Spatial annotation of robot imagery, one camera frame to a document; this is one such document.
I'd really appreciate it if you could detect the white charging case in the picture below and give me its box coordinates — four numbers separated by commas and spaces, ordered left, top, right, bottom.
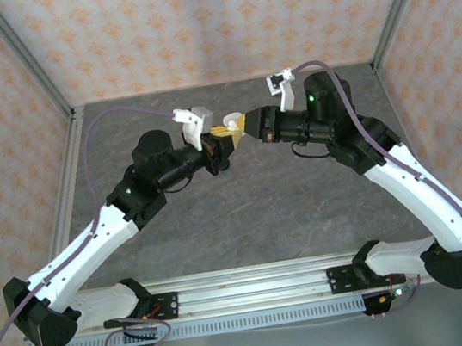
221, 111, 246, 135

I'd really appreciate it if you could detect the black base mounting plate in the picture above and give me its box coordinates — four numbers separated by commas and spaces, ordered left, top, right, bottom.
325, 263, 365, 296
139, 291, 182, 325

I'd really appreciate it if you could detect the base wiring connector block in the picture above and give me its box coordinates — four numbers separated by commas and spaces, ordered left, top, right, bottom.
376, 285, 408, 306

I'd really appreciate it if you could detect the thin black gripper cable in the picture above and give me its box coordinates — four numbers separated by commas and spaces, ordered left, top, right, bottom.
290, 135, 330, 164
156, 168, 196, 197

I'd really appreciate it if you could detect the aluminium frame post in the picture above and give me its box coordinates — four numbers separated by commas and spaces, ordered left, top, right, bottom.
0, 0, 78, 130
361, 0, 454, 72

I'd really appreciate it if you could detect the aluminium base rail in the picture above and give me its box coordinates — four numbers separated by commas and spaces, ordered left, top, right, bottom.
17, 232, 462, 346

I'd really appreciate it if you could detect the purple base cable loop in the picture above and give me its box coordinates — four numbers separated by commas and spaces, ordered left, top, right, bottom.
367, 279, 422, 318
99, 310, 176, 346

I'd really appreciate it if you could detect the slotted grey cable duct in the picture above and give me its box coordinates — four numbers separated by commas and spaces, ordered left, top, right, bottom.
43, 295, 368, 346

